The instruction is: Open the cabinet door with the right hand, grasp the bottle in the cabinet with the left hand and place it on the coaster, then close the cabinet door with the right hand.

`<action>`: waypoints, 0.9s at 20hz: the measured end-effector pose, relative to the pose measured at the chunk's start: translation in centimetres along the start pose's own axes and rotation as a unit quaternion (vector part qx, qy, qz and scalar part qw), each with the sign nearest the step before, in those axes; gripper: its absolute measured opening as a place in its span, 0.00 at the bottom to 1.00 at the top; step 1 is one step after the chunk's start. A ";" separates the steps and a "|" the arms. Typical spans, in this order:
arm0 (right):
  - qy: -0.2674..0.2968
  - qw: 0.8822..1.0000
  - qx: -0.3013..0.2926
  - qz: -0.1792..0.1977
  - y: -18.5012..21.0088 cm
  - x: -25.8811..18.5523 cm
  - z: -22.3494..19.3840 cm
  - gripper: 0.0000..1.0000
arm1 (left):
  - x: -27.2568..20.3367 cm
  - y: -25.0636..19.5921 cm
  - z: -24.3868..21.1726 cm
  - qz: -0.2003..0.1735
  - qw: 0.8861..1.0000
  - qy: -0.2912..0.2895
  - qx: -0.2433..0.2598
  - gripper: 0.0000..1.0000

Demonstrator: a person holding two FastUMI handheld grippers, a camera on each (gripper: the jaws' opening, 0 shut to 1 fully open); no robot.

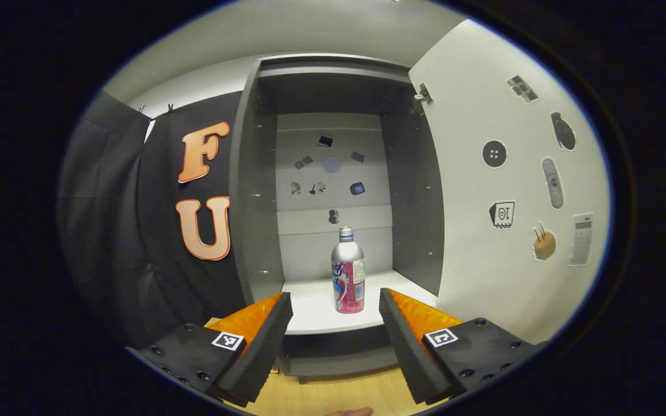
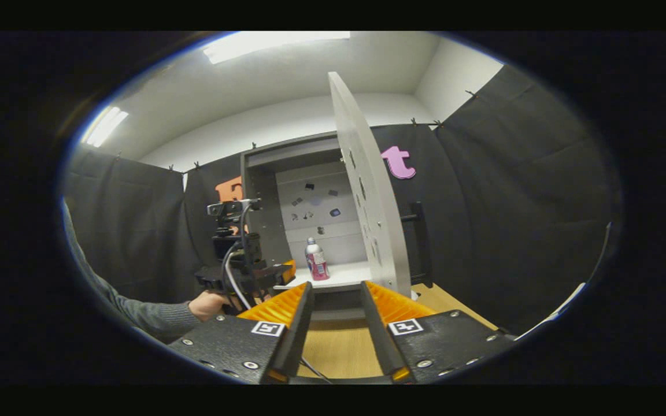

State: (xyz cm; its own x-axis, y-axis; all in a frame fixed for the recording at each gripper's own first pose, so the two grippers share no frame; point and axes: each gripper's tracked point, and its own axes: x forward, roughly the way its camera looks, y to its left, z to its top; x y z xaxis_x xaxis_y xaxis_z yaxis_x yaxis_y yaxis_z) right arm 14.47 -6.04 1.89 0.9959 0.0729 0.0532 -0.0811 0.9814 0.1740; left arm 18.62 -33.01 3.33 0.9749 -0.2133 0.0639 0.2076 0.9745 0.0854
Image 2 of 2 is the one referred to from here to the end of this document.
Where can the black backdrop cloth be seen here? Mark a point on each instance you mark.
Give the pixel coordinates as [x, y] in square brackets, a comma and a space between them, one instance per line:
[512, 202]

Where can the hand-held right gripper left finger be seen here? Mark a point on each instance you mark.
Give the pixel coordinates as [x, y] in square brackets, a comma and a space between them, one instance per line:
[297, 335]

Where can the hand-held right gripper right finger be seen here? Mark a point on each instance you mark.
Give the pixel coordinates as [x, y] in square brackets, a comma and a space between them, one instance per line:
[384, 341]

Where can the white cabinet shelf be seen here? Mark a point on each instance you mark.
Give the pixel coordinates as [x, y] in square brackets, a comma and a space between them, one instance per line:
[344, 274]

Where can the wide ceiling light panel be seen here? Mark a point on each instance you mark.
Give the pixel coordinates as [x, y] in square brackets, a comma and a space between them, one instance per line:
[275, 44]

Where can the long ceiling strip light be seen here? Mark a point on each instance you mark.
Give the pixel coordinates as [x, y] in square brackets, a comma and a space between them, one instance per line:
[104, 125]

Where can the clear bottle pink label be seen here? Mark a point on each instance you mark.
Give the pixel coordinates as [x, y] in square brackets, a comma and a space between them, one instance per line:
[317, 263]

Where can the white cabinet door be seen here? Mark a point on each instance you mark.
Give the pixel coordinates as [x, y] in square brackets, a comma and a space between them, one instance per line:
[367, 190]

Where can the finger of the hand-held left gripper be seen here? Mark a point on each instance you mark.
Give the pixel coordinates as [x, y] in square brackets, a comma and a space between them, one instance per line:
[289, 271]

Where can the grey cabinet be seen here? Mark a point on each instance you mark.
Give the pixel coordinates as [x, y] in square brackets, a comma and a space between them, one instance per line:
[258, 190]

